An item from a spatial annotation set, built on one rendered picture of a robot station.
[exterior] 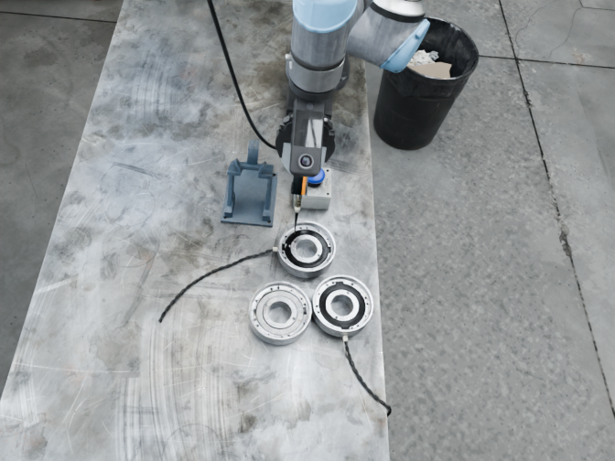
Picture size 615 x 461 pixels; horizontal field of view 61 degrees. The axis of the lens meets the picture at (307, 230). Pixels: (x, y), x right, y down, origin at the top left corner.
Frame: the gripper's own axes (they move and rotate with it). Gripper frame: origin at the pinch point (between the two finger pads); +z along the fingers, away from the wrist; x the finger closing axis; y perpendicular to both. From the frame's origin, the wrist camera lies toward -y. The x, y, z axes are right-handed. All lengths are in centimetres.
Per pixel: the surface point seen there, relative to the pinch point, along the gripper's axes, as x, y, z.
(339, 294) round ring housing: -8.9, -17.9, 10.3
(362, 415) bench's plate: -13.5, -37.3, 13.1
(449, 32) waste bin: -54, 115, 53
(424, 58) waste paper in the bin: -46, 108, 62
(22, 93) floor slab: 113, 96, 93
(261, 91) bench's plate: 10.0, 31.8, 13.1
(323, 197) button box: -4.9, 1.3, 8.7
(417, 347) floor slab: -47, 4, 93
